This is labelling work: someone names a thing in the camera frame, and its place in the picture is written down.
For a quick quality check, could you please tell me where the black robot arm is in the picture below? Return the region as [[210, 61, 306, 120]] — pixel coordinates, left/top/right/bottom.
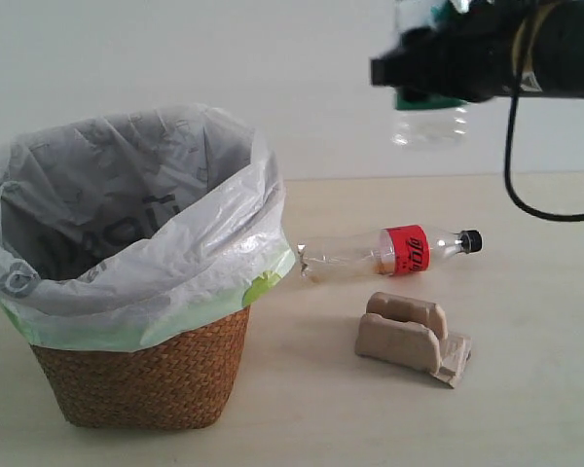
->
[[370, 1, 584, 103]]

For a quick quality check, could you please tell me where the white green plastic bin liner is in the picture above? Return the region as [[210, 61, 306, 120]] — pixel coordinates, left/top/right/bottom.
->
[[0, 104, 295, 352]]

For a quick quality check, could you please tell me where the clear bottle green label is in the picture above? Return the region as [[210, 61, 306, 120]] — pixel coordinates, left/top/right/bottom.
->
[[391, 1, 466, 150]]

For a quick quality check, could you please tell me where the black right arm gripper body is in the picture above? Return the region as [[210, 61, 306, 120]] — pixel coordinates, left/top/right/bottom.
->
[[370, 1, 532, 102]]

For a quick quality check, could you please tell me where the woven wicker waste basket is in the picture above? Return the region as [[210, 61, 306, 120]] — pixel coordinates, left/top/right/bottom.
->
[[31, 307, 250, 430]]

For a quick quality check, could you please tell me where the black cable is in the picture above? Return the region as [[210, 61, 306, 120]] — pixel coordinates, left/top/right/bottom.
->
[[503, 90, 584, 223]]

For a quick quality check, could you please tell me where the clear bottle red label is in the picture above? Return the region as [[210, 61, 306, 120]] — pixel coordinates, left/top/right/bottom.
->
[[296, 224, 483, 283]]

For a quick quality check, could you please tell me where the beige moulded pulp cardboard piece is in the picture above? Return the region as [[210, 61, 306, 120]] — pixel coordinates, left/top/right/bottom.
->
[[354, 292, 472, 388]]

